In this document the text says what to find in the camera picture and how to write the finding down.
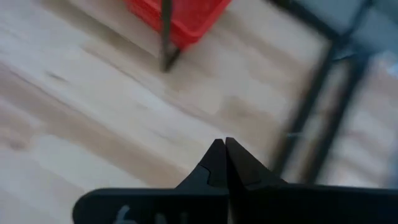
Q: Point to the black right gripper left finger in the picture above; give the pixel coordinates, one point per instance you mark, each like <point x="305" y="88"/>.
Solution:
<point x="155" y="205"/>

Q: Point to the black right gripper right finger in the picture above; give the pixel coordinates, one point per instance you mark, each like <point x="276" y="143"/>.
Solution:
<point x="311" y="205"/>

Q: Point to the black aluminium table frame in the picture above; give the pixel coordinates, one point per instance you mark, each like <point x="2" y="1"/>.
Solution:
<point x="306" y="102"/>

